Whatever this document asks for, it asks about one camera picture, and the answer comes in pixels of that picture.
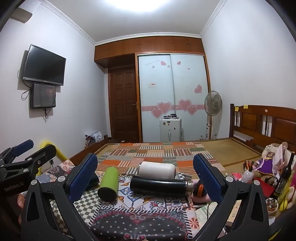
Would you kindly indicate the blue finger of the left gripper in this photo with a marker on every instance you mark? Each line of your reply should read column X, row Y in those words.
column 34, row 161
column 9, row 154

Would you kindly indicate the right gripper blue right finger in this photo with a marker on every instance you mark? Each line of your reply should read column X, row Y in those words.
column 251, row 221

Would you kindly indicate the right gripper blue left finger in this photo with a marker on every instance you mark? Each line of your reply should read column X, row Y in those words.
column 38, row 219

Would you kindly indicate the lime green cup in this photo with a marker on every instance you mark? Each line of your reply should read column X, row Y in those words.
column 108, row 188

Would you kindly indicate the glass jar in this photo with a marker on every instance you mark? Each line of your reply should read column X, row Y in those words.
column 271, row 205

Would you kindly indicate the yellow plush toy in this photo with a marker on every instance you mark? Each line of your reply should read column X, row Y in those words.
column 287, row 198

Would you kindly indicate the clear spray bottle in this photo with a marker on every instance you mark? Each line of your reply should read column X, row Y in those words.
column 248, row 172

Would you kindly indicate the dark wine bottle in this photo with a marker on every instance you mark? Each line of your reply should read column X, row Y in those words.
column 286, row 173

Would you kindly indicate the orange black round object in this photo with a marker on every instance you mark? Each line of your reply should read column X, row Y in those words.
column 199, row 194

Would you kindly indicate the clothes pile by door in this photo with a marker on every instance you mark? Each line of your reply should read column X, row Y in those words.
column 92, row 138

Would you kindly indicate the stuffed doll in purple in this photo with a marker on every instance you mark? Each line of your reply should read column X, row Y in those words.
column 270, row 166

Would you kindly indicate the patterned tablecloth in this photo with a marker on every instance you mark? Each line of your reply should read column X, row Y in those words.
column 139, row 217

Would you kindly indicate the striped patchwork bed mat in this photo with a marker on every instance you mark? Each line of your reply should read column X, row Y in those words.
column 126, row 157

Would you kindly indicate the white tumbler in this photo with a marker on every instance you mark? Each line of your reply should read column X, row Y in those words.
column 156, row 170

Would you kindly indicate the black steel thermos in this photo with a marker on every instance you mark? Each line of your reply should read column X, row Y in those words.
column 161, row 187

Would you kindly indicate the wooden bed headboard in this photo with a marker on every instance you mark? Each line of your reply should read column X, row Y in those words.
column 259, row 125

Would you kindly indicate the white appliance box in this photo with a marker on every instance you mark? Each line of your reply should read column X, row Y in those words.
column 170, row 128

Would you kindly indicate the brown wooden door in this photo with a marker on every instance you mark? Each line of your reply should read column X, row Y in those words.
column 122, row 96

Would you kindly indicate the standing electric fan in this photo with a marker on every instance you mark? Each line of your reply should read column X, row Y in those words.
column 212, row 105

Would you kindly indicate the wooden wardrobe with sliding doors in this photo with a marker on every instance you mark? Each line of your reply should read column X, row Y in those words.
column 171, row 75

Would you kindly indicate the yellow foam handle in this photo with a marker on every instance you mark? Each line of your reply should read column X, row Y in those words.
column 53, row 151

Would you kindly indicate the small wall monitor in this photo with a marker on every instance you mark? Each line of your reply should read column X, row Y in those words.
column 42, row 96

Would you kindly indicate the wall mounted television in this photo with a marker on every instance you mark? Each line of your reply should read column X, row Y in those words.
column 44, row 66

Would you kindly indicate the wall air conditioner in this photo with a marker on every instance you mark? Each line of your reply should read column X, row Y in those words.
column 21, row 15

